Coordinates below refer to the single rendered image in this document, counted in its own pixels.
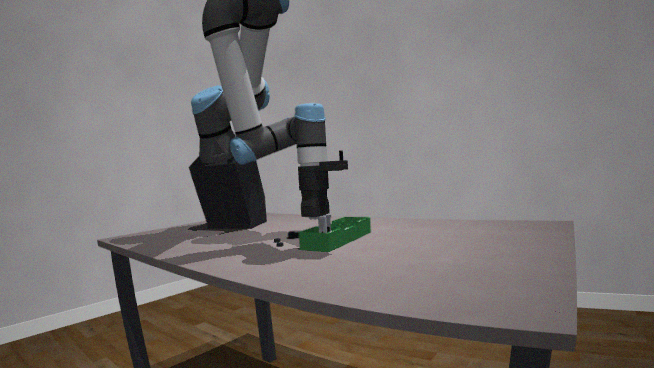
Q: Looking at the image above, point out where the green three-compartment bin rack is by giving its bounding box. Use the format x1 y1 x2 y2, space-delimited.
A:
299 217 371 252

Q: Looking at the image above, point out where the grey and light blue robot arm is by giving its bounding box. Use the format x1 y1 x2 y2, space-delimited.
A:
191 0 326 165

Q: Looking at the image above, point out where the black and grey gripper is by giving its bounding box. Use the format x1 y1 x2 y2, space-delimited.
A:
297 147 348 233

